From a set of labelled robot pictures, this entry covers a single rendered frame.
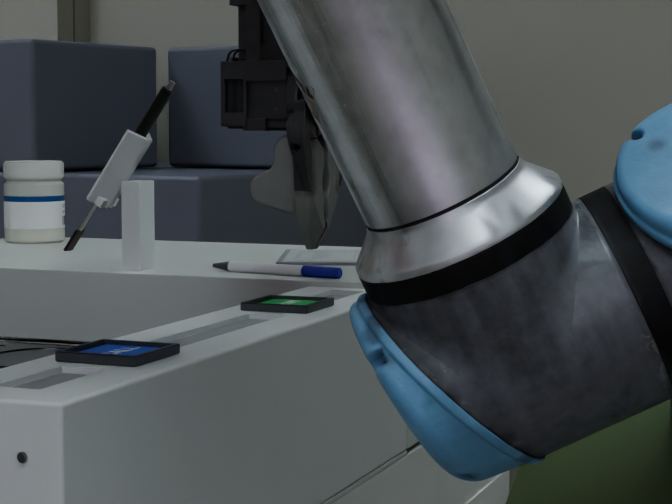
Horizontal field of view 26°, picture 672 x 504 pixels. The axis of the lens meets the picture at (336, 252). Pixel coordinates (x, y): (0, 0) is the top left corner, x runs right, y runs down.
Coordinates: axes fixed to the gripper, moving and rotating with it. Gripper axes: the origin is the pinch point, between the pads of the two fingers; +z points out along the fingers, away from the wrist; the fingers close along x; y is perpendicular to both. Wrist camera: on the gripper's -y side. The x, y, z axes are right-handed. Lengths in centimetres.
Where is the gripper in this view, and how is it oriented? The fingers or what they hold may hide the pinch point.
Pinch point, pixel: (320, 233)
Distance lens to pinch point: 117.5
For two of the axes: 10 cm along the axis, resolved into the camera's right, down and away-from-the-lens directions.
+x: -3.7, 0.8, -9.3
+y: -9.3, -0.3, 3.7
